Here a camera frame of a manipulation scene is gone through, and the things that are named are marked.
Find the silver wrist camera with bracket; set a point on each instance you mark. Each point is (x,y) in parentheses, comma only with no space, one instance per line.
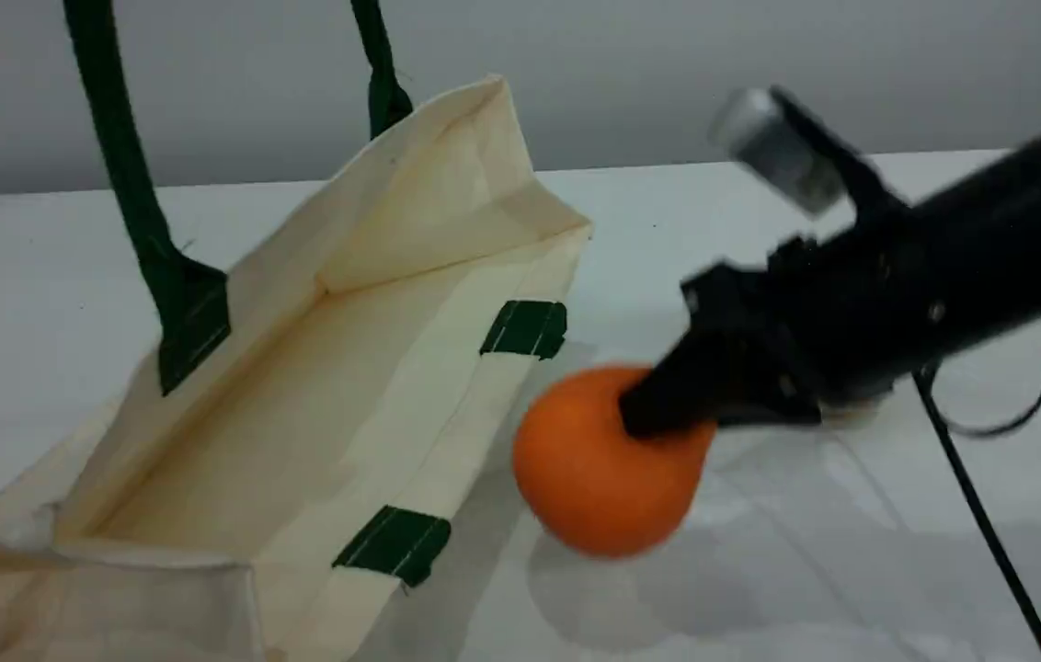
(778,147)

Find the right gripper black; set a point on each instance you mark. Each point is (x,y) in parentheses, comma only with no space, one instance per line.
(870,303)

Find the egg yolk pastry clear wrapper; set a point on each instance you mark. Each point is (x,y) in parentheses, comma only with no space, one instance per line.
(852,411)

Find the orange fruit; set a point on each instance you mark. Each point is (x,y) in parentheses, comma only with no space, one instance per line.
(594,487)

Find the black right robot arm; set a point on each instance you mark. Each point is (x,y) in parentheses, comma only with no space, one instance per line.
(1035,230)

